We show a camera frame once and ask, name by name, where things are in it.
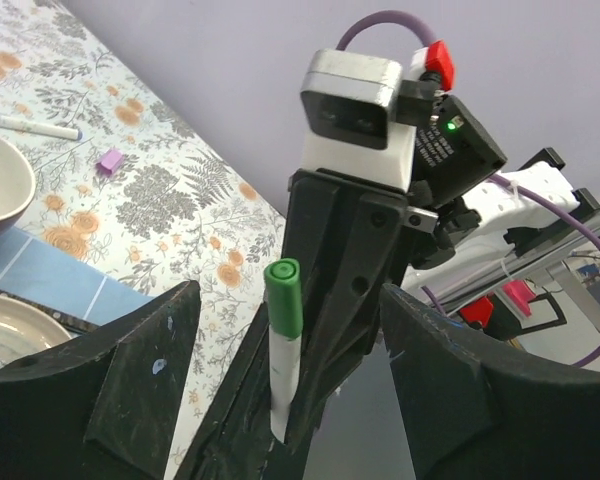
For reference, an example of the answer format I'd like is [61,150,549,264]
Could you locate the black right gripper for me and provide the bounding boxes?
[282,169,431,455]

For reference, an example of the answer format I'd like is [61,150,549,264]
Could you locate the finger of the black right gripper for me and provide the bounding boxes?
[175,303,280,479]

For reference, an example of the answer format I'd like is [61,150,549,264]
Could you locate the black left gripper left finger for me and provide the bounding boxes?
[0,281,201,479]

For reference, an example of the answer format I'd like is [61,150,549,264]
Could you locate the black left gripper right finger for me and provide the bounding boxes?
[380,285,600,479]

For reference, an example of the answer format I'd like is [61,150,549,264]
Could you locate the white green-tipped marker pen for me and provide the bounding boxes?
[268,321,303,443]

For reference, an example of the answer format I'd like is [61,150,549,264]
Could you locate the green pen cap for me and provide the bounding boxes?
[264,258,303,340]

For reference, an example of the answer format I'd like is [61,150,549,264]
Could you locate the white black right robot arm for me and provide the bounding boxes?
[176,91,506,479]

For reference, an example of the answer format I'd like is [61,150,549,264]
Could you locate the white blue-tipped marker pen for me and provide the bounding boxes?
[0,115,83,141]

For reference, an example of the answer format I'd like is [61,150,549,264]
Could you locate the cream grey plate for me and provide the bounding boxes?
[0,295,72,369]

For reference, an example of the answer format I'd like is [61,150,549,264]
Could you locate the blue checked placemat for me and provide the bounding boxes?
[0,228,152,325]

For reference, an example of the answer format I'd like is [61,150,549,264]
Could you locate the floral patterned tablecloth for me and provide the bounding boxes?
[0,1,284,478]

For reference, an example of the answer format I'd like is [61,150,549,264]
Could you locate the red white cup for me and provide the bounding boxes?
[0,137,36,235]

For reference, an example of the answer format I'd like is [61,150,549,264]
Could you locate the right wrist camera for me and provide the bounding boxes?
[300,49,416,193]

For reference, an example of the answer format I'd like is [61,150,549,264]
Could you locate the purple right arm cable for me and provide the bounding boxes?
[337,10,600,369]

